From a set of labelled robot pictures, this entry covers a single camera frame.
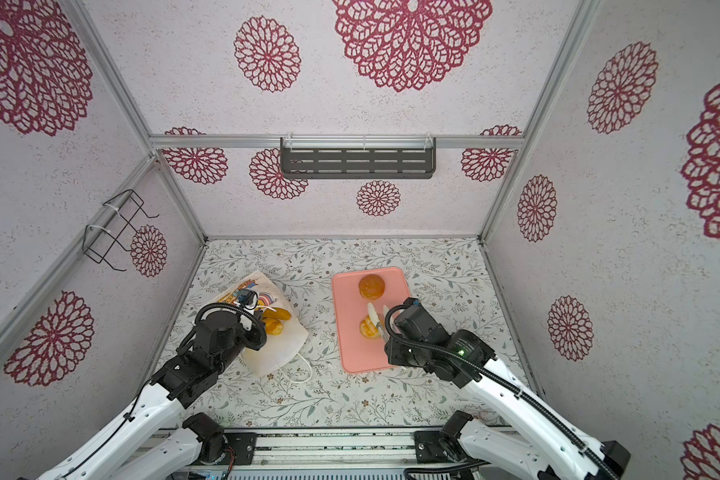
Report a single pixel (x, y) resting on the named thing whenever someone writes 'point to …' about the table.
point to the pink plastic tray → (360, 354)
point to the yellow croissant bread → (281, 314)
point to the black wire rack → (98, 241)
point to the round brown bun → (371, 286)
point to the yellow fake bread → (368, 329)
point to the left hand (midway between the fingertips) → (259, 318)
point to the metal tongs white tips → (381, 325)
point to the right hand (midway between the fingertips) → (388, 344)
